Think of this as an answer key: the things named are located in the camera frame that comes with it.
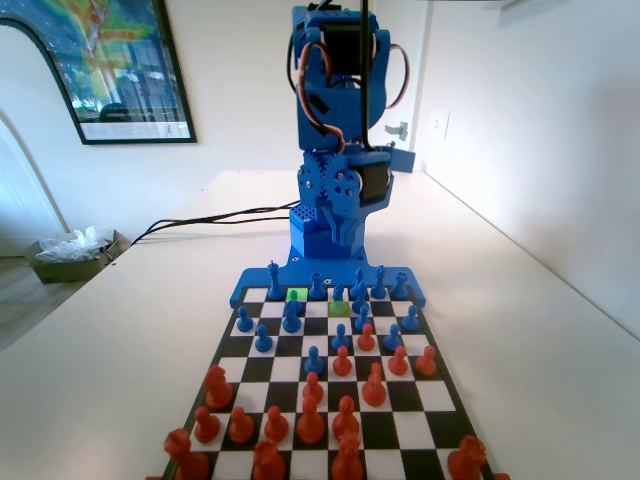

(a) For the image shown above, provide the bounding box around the red rook chess piece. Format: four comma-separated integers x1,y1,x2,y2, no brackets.
164,428,211,480
447,434,488,480

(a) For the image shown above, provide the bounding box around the red queen chess piece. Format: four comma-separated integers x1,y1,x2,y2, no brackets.
253,438,287,480

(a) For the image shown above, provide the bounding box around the white door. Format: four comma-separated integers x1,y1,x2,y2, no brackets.
374,0,427,172

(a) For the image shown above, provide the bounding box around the black white chessboard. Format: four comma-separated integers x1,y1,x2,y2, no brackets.
162,285,496,480

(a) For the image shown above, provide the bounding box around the clear plastic wrap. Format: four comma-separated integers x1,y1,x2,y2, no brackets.
35,225,117,263

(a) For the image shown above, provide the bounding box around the red king chess piece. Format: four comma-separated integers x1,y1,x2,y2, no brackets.
330,430,364,480

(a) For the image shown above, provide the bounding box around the black power cable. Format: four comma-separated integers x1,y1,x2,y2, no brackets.
143,198,302,237
130,222,292,246

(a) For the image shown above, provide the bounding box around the group of blue chess pieces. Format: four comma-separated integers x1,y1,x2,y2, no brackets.
228,249,429,309

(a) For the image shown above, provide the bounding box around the blue chess king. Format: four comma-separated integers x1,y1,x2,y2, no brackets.
267,259,284,301

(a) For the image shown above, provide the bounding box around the framed map poster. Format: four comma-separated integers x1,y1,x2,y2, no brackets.
0,0,198,147

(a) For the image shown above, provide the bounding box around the blue camera box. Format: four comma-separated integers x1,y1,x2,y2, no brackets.
389,146,417,175

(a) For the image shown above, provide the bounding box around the cardboard box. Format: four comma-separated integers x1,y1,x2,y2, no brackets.
24,228,132,285

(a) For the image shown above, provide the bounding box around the red white servo wire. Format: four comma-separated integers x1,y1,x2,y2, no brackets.
298,42,348,153
383,43,412,111

